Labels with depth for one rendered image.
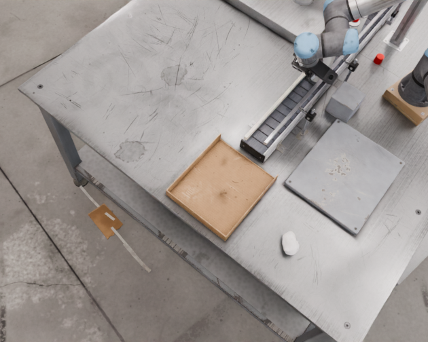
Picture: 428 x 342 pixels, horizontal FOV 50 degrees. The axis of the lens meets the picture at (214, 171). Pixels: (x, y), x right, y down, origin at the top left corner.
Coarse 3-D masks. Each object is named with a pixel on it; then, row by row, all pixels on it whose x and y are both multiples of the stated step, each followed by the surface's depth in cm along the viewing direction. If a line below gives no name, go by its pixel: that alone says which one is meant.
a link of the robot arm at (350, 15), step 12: (336, 0) 146; (348, 0) 143; (360, 0) 141; (372, 0) 139; (384, 0) 138; (396, 0) 138; (324, 12) 148; (336, 12) 143; (348, 12) 143; (360, 12) 142; (372, 12) 142
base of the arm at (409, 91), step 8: (408, 80) 174; (416, 80) 170; (400, 88) 177; (408, 88) 174; (416, 88) 171; (424, 88) 170; (408, 96) 175; (416, 96) 173; (424, 96) 173; (416, 104) 175; (424, 104) 175
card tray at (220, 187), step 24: (216, 144) 167; (192, 168) 162; (216, 168) 163; (240, 168) 163; (168, 192) 153; (192, 192) 158; (216, 192) 159; (240, 192) 159; (264, 192) 158; (216, 216) 154; (240, 216) 155
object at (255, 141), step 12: (384, 12) 198; (372, 24) 194; (300, 84) 177; (312, 84) 177; (324, 84) 182; (288, 96) 174; (300, 96) 174; (312, 96) 174; (276, 108) 171; (288, 108) 171; (276, 120) 169; (288, 120) 169; (264, 132) 166; (252, 144) 163
